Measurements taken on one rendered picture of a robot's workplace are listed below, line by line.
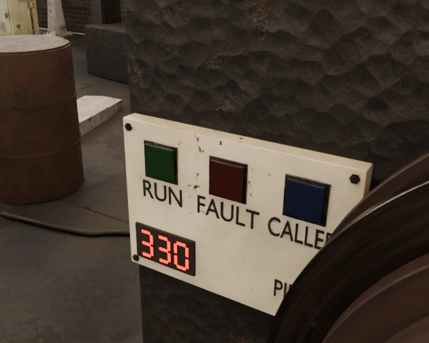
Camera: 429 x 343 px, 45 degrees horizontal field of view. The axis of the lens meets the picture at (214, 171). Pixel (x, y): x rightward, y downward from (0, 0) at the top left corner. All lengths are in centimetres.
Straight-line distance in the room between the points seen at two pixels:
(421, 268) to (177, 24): 33
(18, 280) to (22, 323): 31
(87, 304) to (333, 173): 195
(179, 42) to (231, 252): 22
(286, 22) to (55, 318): 196
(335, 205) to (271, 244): 8
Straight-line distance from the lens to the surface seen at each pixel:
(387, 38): 43
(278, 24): 46
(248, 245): 52
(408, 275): 30
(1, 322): 234
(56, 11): 893
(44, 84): 298
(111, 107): 467
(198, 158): 51
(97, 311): 229
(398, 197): 30
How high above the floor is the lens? 141
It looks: 24 degrees down
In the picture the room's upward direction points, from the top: 1 degrees clockwise
